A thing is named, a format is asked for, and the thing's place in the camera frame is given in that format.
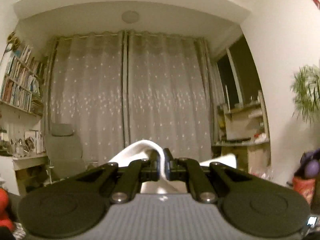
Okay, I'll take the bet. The white Pooh t-shirt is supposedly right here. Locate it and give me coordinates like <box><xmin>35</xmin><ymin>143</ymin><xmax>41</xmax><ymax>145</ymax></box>
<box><xmin>108</xmin><ymin>139</ymin><xmax>237</xmax><ymax>195</ymax></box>

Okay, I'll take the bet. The wooden shelf unit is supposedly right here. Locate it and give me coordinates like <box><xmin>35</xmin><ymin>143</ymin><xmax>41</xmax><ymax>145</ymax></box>
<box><xmin>212</xmin><ymin>91</ymin><xmax>271</xmax><ymax>175</ymax></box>

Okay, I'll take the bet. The grey office chair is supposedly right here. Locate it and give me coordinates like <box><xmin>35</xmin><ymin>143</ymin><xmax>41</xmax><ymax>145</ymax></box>
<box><xmin>44</xmin><ymin>123</ymin><xmax>86</xmax><ymax>179</ymax></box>

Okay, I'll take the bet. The grey star curtain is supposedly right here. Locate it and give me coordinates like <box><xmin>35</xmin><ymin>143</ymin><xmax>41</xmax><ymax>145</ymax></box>
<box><xmin>46</xmin><ymin>31</ymin><xmax>219</xmax><ymax>164</ymax></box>

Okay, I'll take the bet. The white desk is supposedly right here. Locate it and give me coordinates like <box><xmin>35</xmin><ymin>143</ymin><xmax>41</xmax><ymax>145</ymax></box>
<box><xmin>1</xmin><ymin>153</ymin><xmax>48</xmax><ymax>196</ymax></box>

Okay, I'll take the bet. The orange bag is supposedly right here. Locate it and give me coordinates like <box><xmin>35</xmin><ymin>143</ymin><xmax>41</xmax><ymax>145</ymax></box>
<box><xmin>292</xmin><ymin>176</ymin><xmax>316</xmax><ymax>205</ymax></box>

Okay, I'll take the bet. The red knitted cushion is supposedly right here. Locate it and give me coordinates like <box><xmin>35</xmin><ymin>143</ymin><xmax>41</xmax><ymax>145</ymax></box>
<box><xmin>0</xmin><ymin>188</ymin><xmax>15</xmax><ymax>232</ymax></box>

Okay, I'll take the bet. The purple plush toy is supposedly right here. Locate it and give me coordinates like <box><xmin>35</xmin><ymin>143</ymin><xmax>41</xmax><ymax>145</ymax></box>
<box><xmin>294</xmin><ymin>148</ymin><xmax>319</xmax><ymax>179</ymax></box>

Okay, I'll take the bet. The smartphone playing video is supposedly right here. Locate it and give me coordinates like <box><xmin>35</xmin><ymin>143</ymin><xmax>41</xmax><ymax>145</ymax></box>
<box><xmin>306</xmin><ymin>215</ymin><xmax>319</xmax><ymax>229</ymax></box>

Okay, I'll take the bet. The green potted plant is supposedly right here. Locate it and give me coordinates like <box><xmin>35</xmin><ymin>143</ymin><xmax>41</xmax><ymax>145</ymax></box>
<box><xmin>290</xmin><ymin>65</ymin><xmax>319</xmax><ymax>123</ymax></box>

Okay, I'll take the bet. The round ceiling lamp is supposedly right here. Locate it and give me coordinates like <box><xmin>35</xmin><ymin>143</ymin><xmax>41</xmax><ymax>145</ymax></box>
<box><xmin>121</xmin><ymin>11</ymin><xmax>139</xmax><ymax>24</ymax></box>

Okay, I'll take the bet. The wall bookshelf with books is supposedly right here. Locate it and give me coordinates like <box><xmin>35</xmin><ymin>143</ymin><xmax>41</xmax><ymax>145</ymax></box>
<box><xmin>1</xmin><ymin>31</ymin><xmax>46</xmax><ymax>116</ymax></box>

